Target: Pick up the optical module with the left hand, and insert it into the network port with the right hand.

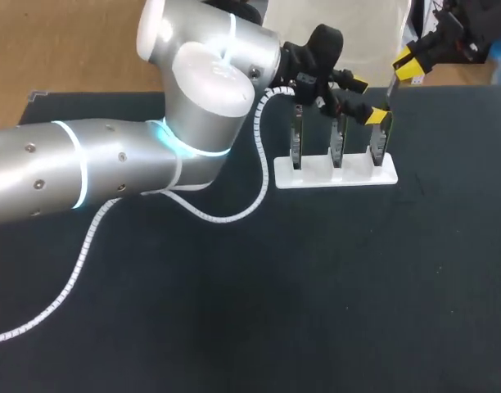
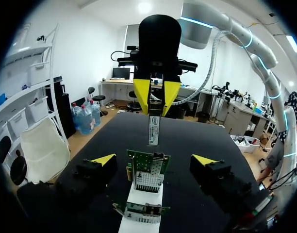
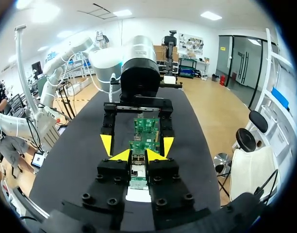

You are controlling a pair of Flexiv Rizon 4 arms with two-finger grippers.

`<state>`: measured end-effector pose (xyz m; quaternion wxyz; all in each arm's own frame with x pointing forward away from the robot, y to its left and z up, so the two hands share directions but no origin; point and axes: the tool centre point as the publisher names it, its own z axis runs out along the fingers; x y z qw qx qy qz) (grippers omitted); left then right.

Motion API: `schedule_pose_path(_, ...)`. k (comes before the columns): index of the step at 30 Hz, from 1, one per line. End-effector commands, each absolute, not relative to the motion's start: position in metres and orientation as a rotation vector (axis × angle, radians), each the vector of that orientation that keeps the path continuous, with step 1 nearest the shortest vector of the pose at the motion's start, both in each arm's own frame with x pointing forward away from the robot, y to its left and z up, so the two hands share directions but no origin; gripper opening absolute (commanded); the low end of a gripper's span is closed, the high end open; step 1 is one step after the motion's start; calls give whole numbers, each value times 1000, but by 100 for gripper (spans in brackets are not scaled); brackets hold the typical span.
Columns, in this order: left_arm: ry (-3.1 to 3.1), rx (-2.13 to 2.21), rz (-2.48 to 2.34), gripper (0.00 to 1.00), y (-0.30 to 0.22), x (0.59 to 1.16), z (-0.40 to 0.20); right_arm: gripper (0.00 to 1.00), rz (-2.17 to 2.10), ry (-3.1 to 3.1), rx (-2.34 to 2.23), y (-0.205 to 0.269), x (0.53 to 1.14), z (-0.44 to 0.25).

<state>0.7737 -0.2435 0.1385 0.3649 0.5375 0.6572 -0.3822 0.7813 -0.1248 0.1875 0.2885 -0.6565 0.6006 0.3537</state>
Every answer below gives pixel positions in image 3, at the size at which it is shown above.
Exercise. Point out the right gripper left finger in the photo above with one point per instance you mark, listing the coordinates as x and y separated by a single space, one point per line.
112 179

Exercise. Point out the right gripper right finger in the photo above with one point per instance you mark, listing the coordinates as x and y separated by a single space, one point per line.
164 179

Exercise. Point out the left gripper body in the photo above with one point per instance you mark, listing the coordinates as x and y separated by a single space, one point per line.
140 75

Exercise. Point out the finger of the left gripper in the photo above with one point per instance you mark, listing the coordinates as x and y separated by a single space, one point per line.
167 132
107 131

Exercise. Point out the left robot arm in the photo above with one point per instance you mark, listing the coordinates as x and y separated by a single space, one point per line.
107 60

